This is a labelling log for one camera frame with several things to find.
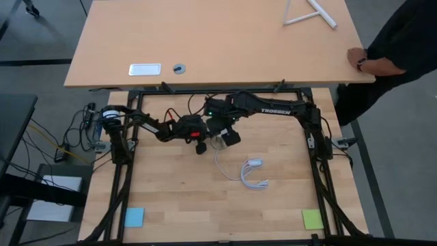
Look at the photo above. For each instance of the black power adapter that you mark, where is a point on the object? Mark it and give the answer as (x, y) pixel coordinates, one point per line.
(60, 154)

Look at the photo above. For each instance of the white box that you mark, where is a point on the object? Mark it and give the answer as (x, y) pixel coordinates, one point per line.
(51, 212)

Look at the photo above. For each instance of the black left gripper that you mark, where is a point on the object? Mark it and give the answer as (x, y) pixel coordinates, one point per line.
(189, 130)

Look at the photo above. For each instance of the brass lamp socket base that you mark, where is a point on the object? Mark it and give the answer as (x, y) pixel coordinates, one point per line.
(211, 147)

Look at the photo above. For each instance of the dark grey side desk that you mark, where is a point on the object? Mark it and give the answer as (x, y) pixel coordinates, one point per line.
(13, 119)

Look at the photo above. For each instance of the person's hand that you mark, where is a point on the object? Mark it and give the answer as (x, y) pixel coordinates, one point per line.
(355, 54)

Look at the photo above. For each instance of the beige wooden desk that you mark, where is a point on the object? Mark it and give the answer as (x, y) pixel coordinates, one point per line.
(218, 37)

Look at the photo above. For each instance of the black desk leg frame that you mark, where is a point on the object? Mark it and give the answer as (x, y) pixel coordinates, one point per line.
(34, 191)

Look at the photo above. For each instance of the black clamp lever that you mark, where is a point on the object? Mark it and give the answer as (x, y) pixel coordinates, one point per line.
(279, 86)
(167, 87)

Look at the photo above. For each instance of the person's forearm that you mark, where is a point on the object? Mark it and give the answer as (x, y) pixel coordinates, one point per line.
(382, 66)

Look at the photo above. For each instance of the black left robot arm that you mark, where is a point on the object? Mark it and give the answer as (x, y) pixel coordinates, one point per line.
(147, 124)

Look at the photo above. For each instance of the black chair caster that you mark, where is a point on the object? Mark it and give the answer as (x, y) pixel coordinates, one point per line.
(32, 11)

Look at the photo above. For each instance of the black aluminium table frame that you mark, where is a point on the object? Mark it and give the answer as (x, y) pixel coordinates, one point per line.
(170, 91)

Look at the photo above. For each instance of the silver bracket plate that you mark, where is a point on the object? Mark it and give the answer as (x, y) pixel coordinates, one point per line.
(311, 140)

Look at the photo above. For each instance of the person's wristwatch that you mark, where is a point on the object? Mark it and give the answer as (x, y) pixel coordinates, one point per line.
(361, 64)

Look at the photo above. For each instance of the blue sticky note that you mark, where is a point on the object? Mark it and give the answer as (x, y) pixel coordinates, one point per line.
(134, 217)

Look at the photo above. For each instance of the green sticky note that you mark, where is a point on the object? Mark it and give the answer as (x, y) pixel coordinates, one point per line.
(312, 219)

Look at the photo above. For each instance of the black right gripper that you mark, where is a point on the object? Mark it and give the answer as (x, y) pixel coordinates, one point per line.
(230, 138)

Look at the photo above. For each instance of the grey table clamp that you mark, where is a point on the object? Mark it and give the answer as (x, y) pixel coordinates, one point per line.
(99, 147)
(343, 141)

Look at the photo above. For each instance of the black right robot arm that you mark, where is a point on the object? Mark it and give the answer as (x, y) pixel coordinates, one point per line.
(280, 109)

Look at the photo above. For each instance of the power strip with plugs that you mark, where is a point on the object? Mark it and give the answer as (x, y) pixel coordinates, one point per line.
(89, 116)

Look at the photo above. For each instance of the person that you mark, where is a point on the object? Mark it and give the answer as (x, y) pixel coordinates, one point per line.
(406, 34)

